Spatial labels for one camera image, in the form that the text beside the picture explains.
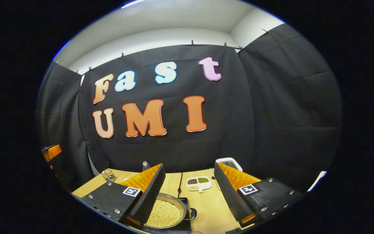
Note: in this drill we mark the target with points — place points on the white toaster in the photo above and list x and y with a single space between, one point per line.
230 162

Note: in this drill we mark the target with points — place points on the black induction cooktop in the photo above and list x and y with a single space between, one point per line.
187 226

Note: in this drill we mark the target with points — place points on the pile of soybeans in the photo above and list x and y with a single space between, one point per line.
164 214

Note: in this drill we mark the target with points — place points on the black backdrop cloth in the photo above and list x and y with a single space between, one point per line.
271 107

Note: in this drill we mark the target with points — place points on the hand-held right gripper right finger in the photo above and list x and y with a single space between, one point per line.
227 195

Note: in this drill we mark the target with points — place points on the stainless steel pot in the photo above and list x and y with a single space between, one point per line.
180 203

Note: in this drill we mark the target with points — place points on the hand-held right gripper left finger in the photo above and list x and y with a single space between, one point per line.
153 191

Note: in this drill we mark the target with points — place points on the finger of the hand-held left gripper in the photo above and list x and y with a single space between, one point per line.
52 152

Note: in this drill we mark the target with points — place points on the clear plastic water bottle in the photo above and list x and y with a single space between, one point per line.
145 166

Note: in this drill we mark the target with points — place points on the white divided bean dish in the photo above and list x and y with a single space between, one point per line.
199 183

